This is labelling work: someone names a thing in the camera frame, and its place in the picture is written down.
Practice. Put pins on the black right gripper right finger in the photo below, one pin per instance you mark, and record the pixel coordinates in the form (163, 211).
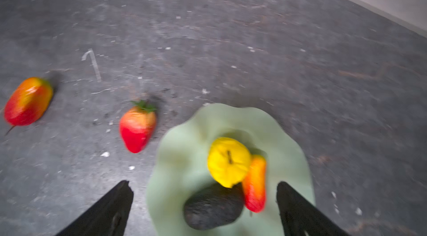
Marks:
(300, 218)

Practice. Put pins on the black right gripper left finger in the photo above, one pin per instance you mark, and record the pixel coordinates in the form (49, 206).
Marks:
(107, 217)

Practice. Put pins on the red orange mango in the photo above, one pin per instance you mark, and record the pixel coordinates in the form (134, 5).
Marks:
(254, 185)
(28, 102)

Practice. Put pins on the dark avocado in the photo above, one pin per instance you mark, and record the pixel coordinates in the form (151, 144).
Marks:
(214, 206)

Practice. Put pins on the yellow lemon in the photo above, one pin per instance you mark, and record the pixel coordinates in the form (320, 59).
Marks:
(228, 161)

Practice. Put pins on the red strawberry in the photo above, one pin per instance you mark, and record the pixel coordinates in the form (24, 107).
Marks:
(138, 125)

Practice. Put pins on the light green wavy fruit bowl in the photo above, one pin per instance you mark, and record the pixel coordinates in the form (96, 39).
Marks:
(181, 169)

